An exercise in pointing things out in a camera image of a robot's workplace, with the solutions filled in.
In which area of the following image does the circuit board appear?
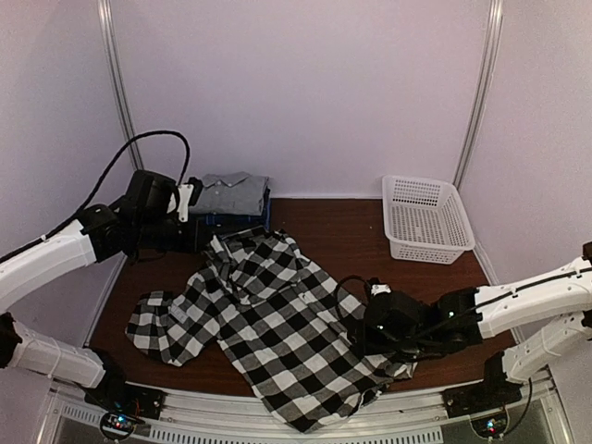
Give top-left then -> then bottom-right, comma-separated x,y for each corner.
99,413 -> 138,440
470,413 -> 509,439

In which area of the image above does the aluminium frame post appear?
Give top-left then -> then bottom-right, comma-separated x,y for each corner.
453,0 -> 504,190
96,0 -> 136,142

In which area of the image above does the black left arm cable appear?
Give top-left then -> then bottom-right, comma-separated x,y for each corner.
0,130 -> 191,260

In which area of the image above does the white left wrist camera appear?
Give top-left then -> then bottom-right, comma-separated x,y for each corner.
177,184 -> 194,222

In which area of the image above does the right aluminium frame post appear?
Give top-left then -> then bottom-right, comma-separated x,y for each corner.
453,0 -> 504,190

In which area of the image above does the left circuit board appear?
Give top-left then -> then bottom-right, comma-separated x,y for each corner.
99,413 -> 138,440

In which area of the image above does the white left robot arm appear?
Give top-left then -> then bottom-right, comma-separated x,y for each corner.
1,170 -> 204,411

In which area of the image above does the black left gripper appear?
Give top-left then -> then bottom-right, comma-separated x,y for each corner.
135,216 -> 213,256

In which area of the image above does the right circuit board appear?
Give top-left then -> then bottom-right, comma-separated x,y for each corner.
470,413 -> 509,439

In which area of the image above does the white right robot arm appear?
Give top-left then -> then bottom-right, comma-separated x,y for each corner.
355,243 -> 591,409

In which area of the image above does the white plastic laundry basket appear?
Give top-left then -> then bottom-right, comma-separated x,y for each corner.
382,175 -> 475,265

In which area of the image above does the aluminium front rail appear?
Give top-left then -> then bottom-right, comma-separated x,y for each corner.
38,372 -> 572,443

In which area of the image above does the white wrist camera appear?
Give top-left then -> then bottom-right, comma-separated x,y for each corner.
177,184 -> 194,222
370,283 -> 391,298

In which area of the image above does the grey folded shirt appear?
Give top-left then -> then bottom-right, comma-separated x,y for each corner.
190,172 -> 269,216

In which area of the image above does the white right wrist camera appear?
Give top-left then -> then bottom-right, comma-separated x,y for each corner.
370,283 -> 391,298

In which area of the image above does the black white plaid shirt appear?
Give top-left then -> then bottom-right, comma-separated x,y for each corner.
124,226 -> 420,435

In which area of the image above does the left aluminium frame post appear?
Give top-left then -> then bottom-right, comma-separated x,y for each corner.
96,0 -> 136,142

